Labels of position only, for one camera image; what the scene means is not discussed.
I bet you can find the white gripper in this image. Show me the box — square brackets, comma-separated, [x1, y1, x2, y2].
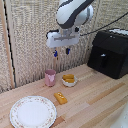
[45, 28, 81, 58]

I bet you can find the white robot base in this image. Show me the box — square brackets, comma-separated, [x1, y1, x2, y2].
[114, 105, 128, 128]

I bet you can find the black air fryer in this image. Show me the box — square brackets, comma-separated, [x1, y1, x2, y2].
[87, 28, 128, 80]

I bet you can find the yellow food piece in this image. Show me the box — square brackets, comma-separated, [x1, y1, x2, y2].
[62, 74, 75, 80]
[64, 78, 76, 84]

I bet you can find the pink cup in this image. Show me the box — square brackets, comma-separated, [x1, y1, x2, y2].
[44, 69, 57, 88]

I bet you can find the small white bowl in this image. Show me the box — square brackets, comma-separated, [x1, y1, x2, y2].
[61, 75, 79, 88]

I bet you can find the beige woven folding screen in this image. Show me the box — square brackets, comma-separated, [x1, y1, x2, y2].
[0, 0, 128, 93]

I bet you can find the yellow rectangular block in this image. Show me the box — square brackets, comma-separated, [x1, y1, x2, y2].
[53, 91, 69, 105]

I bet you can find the white floral rim plate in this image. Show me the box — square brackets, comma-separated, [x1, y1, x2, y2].
[9, 95, 58, 128]

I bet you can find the black air fryer handle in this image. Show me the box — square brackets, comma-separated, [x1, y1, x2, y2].
[99, 53, 110, 70]

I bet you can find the black cable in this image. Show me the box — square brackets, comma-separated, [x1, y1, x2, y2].
[79, 11, 128, 37]

